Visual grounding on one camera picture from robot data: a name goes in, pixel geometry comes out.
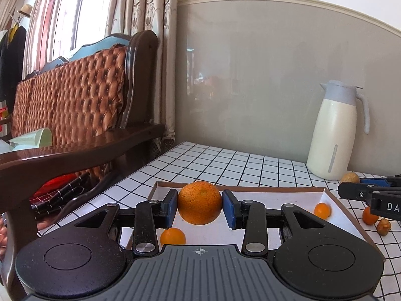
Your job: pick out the orange tufted sofa cushion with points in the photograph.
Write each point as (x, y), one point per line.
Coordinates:
(78, 94)

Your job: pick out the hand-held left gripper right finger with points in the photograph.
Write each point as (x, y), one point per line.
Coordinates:
(228, 210)

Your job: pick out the small orange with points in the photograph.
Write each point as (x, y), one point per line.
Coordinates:
(322, 210)

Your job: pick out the dark wooden sofa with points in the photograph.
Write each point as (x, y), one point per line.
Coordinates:
(62, 153)

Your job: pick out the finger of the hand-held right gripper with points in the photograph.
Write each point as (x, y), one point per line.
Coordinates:
(354, 192)
(380, 181)

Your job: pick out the cream thermos jug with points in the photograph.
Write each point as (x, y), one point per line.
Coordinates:
(332, 138)

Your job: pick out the black coat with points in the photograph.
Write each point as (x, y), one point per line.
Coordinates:
(14, 69)

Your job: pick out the brown cardboard box tray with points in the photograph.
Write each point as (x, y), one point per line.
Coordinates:
(282, 194)

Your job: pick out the small tan round fruit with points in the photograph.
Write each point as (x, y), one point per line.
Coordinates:
(350, 177)

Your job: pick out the light green plastic item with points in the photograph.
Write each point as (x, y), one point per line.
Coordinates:
(34, 139)

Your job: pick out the black striped cloth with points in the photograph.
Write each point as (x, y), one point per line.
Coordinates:
(62, 197)

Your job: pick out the beige embroidered curtain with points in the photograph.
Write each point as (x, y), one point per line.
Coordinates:
(141, 37)

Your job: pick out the brown ridged dried fruit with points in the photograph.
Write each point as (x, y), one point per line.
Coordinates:
(383, 226)

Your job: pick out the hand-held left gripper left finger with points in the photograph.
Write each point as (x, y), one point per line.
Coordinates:
(170, 210)

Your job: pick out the straw hat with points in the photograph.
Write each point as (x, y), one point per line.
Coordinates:
(25, 11)

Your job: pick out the window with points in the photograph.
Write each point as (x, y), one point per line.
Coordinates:
(81, 12)

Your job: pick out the red cloth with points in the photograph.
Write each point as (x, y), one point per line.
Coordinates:
(53, 185)

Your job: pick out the yellow garment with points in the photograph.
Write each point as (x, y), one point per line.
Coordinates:
(12, 34)

